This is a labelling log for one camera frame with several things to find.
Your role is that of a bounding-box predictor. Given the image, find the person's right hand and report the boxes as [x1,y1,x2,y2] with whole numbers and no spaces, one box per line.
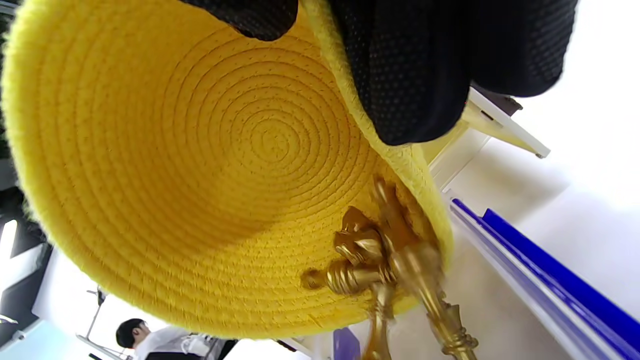
[180,0,578,147]

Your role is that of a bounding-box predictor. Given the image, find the cream plastic cabinet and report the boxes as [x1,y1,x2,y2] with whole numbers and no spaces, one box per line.
[422,85,551,193]

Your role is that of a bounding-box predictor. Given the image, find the pile of gold chess pieces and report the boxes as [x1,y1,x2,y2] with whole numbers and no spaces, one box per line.
[300,175,481,360]

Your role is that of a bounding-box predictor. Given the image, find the yellow woven basket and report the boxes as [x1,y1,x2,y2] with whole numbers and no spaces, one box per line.
[0,0,456,341]

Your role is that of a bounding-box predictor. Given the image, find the clear plastic box blue clips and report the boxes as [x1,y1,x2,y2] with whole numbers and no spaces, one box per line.
[330,197,640,360]

